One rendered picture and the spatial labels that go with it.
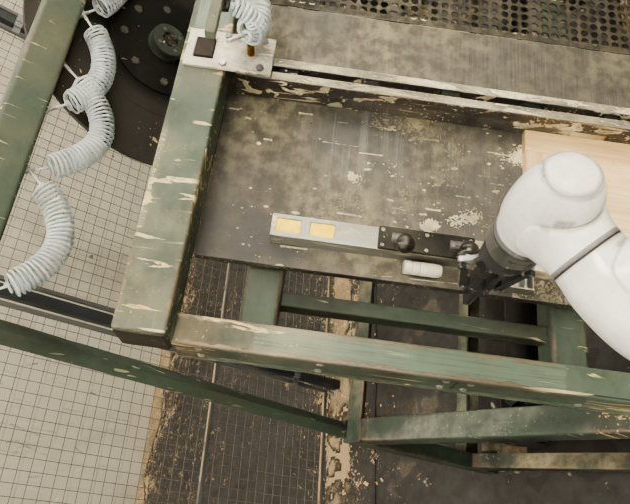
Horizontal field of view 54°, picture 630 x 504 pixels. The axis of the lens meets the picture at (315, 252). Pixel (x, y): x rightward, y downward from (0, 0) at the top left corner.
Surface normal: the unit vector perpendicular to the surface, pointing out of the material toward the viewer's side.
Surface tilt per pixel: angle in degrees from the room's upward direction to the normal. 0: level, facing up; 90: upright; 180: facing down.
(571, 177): 49
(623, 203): 56
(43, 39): 90
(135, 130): 90
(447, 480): 0
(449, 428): 0
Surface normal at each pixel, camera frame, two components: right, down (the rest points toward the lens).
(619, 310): -0.57, 0.11
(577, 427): -0.79, -0.33
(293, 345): 0.07, -0.40
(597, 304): -0.71, 0.24
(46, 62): 0.61, -0.26
